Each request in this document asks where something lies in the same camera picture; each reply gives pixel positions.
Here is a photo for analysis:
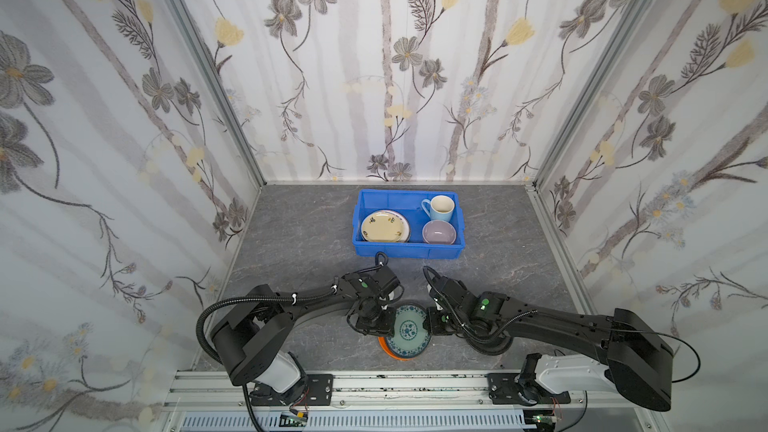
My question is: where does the orange plate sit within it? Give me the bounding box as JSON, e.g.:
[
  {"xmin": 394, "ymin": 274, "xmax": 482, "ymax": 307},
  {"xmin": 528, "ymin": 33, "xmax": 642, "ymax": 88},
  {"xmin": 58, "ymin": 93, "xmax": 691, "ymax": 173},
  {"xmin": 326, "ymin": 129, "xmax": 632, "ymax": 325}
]
[{"xmin": 378, "ymin": 337, "xmax": 424, "ymax": 361}]

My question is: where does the purple ceramic bowl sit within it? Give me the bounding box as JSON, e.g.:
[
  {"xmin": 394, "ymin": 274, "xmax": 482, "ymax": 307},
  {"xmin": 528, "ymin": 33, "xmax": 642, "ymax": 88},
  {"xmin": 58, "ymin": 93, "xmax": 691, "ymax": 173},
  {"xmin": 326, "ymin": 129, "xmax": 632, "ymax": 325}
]
[{"xmin": 422, "ymin": 220, "xmax": 457, "ymax": 245}]

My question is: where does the cream plate with flower marks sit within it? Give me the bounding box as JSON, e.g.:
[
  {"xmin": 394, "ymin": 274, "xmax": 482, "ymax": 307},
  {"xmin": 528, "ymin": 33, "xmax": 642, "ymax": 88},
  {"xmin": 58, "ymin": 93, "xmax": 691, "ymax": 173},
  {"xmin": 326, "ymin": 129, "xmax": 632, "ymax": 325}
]
[{"xmin": 360, "ymin": 210, "xmax": 411, "ymax": 243}]

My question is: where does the light blue mug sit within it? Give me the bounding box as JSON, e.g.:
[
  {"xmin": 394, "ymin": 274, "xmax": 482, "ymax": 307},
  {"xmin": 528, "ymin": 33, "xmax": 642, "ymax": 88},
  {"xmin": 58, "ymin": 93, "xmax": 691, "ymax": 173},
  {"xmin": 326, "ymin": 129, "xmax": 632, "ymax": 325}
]
[{"xmin": 421, "ymin": 195, "xmax": 455, "ymax": 222}]

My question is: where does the blue plastic bin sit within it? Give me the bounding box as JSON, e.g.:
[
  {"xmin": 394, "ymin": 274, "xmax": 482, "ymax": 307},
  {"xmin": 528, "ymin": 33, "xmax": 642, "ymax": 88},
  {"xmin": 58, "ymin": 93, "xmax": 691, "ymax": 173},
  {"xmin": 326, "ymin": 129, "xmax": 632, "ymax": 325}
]
[{"xmin": 352, "ymin": 189, "xmax": 466, "ymax": 260}]

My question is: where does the black plate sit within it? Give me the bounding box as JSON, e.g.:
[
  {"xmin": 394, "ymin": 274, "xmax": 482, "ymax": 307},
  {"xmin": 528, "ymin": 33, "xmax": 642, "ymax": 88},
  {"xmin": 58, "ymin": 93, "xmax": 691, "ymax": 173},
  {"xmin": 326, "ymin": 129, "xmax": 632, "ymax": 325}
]
[{"xmin": 465, "ymin": 333, "xmax": 514, "ymax": 356}]

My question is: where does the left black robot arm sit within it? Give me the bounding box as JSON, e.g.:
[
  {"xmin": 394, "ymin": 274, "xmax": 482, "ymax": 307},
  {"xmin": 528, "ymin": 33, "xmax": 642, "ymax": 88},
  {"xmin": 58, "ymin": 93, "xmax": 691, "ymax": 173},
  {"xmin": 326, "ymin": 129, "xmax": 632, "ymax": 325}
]
[{"xmin": 195, "ymin": 262, "xmax": 403, "ymax": 405}]

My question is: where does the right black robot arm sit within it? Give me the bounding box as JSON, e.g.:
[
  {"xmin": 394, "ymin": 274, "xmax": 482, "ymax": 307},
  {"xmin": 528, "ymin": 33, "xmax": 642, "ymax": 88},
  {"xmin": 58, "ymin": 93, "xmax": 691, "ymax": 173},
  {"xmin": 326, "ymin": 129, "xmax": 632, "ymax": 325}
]
[{"xmin": 422, "ymin": 266, "xmax": 673, "ymax": 412}]

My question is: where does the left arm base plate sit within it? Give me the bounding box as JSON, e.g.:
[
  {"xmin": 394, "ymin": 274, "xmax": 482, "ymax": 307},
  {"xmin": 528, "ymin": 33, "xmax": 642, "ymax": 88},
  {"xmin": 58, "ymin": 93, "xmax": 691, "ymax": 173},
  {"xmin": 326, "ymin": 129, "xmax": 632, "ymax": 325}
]
[{"xmin": 249, "ymin": 374, "xmax": 334, "ymax": 407}]

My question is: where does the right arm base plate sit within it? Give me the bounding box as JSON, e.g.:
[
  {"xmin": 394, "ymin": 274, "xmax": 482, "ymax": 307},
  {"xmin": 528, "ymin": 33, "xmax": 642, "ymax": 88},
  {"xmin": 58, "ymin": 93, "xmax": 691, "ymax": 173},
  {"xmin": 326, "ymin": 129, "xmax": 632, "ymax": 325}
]
[{"xmin": 486, "ymin": 372, "xmax": 571, "ymax": 407}]

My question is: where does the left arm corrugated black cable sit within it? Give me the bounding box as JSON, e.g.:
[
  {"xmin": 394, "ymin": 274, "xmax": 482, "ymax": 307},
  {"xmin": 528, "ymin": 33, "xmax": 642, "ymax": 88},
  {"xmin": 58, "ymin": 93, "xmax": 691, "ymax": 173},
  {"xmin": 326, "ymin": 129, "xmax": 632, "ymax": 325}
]
[{"xmin": 194, "ymin": 290, "xmax": 337, "ymax": 432}]

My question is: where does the white cable duct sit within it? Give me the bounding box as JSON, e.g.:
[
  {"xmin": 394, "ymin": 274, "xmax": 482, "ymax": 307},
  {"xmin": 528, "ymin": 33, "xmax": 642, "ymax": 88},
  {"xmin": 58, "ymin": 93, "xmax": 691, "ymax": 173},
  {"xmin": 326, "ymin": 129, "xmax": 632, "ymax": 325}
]
[{"xmin": 179, "ymin": 410, "xmax": 529, "ymax": 432}]

